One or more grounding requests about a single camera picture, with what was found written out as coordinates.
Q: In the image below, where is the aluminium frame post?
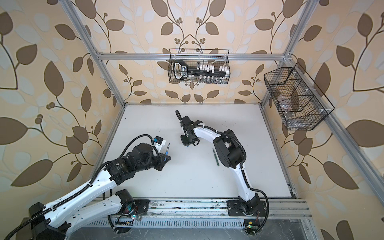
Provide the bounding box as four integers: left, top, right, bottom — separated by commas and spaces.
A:
259, 0, 319, 107
59, 0, 126, 108

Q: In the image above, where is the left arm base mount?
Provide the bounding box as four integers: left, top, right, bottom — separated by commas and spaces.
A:
108, 199, 150, 235

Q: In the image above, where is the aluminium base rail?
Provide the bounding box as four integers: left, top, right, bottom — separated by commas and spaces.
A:
98, 197, 313, 229

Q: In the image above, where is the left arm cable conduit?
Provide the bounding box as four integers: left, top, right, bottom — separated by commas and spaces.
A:
3, 134, 155, 240

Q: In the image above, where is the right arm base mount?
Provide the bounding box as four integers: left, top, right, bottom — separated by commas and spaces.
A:
227, 199, 270, 236

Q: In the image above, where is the green pen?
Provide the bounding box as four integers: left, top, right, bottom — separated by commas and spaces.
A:
212, 148, 220, 167

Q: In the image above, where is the blue pen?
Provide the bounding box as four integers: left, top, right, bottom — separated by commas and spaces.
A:
165, 143, 170, 156

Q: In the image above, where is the wire basket black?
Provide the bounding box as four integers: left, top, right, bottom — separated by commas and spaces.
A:
264, 63, 335, 131
168, 48, 231, 85

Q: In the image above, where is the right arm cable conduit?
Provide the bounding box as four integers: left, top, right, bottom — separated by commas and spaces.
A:
175, 109, 270, 232

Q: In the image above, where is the aluminium frame right post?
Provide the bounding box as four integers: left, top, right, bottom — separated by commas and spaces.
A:
259, 0, 319, 107

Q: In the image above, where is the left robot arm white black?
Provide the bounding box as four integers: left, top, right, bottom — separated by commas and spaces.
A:
5, 142, 171, 240

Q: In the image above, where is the aluminium frame left post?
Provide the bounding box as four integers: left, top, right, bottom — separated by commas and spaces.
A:
59, 0, 126, 108

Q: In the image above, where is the back wire basket black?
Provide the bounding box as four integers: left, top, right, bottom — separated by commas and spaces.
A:
168, 48, 231, 85

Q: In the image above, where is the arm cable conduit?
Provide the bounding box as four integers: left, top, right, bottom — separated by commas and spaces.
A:
175, 109, 270, 232
3, 134, 155, 240

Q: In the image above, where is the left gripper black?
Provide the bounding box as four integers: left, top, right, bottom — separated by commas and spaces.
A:
134, 151, 173, 174

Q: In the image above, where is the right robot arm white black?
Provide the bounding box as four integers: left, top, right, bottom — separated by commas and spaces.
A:
176, 110, 260, 216

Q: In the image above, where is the black tool with white bits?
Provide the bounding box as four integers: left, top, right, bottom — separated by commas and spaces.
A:
170, 60, 231, 80

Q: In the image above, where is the aluminium frame back bar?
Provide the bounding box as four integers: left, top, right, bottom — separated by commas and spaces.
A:
95, 52, 286, 61

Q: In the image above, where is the right wire basket black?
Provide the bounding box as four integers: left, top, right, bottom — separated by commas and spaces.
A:
264, 63, 335, 131

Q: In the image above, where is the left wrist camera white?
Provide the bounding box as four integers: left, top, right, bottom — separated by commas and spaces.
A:
153, 136, 166, 155

